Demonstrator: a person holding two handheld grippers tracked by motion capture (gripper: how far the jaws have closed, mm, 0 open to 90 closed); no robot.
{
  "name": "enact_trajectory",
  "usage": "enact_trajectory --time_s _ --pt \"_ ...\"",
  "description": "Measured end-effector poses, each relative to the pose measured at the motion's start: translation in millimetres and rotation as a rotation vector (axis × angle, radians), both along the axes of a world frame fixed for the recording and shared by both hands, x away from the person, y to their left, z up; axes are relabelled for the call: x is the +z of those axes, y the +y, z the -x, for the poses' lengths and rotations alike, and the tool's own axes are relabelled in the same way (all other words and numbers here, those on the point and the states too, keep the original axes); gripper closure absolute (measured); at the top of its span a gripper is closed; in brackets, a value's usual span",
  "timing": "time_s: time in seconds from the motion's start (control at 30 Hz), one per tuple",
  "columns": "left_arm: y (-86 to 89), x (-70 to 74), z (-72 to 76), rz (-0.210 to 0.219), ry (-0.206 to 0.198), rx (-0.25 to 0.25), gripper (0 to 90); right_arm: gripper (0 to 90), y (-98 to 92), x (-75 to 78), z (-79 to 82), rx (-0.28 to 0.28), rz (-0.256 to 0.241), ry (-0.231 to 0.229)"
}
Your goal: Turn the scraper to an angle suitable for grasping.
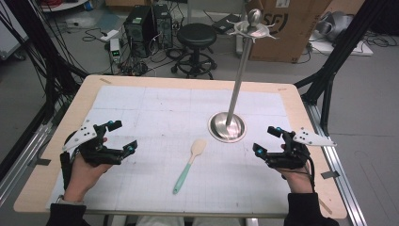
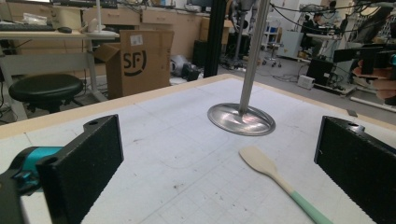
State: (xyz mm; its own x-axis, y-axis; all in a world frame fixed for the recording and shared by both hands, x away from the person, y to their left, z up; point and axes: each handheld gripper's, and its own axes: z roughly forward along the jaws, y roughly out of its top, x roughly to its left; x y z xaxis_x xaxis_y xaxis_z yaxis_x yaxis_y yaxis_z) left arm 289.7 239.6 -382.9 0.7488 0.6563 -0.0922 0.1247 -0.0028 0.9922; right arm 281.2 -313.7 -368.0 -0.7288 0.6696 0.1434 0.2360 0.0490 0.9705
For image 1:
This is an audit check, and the white grid mat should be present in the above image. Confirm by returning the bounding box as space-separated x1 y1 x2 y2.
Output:
46 85 295 212

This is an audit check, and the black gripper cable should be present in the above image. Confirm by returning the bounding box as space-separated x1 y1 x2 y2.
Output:
304 154 316 193

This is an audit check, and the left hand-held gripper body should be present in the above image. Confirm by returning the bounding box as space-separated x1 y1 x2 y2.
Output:
61 119 126 168

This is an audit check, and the small device with green display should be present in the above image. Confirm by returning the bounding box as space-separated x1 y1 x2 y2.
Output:
108 38 123 64

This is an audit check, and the black round stool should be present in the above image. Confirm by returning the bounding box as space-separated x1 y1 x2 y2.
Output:
170 22 218 80

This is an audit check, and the bundle of floor cables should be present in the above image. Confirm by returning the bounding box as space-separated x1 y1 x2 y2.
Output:
82 27 177 77

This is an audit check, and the black gripper strap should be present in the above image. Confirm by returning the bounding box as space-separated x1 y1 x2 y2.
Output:
59 152 73 191

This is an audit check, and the person's left hand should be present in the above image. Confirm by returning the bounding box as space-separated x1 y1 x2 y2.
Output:
63 153 113 203

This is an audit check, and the black metal frame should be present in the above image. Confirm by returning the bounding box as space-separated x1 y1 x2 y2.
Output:
0 0 89 183
294 0 391 137

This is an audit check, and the aluminium rail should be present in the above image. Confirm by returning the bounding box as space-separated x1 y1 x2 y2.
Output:
0 122 54 206
304 103 369 226

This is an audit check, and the large cardboard box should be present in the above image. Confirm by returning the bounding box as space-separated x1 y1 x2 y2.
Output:
246 0 334 64

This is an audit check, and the flat black device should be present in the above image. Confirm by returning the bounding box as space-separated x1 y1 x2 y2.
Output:
212 12 243 35

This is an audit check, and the white power strip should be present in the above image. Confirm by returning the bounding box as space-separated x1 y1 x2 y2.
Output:
100 29 120 42

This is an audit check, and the grey bundled cloth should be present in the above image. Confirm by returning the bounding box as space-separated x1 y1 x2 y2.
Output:
315 10 356 42

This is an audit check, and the black tape piece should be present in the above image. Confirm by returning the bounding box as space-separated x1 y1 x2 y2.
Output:
30 157 52 168
320 169 341 180

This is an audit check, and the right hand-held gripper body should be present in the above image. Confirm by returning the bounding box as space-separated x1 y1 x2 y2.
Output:
265 126 338 170

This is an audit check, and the wooden spoon with green handle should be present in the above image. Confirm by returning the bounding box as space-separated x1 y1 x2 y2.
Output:
172 137 208 195

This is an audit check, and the person's right hand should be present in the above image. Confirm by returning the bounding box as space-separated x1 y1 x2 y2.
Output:
277 167 315 194

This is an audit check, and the black computer tower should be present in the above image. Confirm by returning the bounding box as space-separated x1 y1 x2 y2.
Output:
123 5 158 59
152 3 174 50

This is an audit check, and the metal utensil stand with hooks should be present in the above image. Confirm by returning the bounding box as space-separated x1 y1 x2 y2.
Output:
207 8 279 144

